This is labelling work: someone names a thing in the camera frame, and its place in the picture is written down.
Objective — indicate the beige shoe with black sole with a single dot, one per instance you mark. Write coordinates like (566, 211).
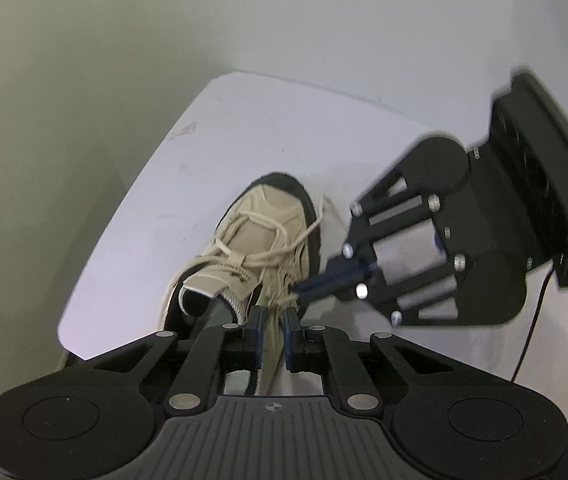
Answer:
(264, 210)

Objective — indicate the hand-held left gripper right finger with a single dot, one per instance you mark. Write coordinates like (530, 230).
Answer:
(290, 335)

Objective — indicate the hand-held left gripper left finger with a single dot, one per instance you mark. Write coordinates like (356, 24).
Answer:
(260, 330)

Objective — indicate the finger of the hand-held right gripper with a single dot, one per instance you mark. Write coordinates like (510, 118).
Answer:
(349, 267)
(324, 287)

